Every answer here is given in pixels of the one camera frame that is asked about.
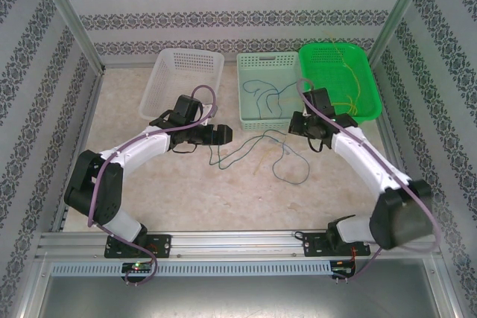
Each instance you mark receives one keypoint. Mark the white plastic basket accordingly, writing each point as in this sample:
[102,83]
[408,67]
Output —
[175,79]

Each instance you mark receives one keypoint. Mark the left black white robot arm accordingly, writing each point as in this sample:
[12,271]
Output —
[97,191]

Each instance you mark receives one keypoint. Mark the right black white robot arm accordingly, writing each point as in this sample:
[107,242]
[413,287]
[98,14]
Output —
[398,217]

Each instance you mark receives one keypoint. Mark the bright green plastic basket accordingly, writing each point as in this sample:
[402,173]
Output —
[328,72]

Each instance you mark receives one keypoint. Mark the pale mint plastic basket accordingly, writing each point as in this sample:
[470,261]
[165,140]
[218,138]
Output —
[261,72]

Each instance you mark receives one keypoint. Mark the small green circuit board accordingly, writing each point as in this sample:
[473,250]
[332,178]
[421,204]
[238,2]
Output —
[341,271]
[138,266]

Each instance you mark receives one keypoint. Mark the grey metal shelf panel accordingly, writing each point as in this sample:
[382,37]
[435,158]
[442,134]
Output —
[238,295]

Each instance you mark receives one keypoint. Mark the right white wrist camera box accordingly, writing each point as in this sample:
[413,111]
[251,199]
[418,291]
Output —
[305,113]

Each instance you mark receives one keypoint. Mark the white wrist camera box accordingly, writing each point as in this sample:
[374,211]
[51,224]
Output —
[305,113]
[207,121]

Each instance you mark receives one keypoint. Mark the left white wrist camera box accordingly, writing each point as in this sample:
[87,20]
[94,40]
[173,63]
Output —
[207,121]

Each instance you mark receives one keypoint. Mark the aluminium side rail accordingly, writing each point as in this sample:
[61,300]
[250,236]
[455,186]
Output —
[389,139]
[90,109]

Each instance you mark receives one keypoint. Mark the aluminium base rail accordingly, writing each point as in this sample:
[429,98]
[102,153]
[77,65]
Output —
[238,243]

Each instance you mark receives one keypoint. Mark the aluminium frame post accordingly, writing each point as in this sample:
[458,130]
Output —
[399,12]
[69,12]

